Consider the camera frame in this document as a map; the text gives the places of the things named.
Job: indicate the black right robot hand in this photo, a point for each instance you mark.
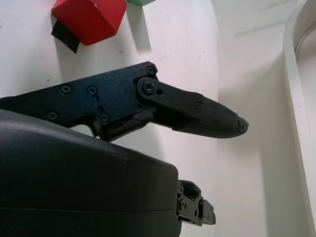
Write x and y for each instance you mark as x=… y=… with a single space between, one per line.
x=74 y=172

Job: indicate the red block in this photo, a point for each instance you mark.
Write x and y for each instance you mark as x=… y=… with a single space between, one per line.
x=91 y=22

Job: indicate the green block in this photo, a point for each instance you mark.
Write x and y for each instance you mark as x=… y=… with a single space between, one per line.
x=140 y=2

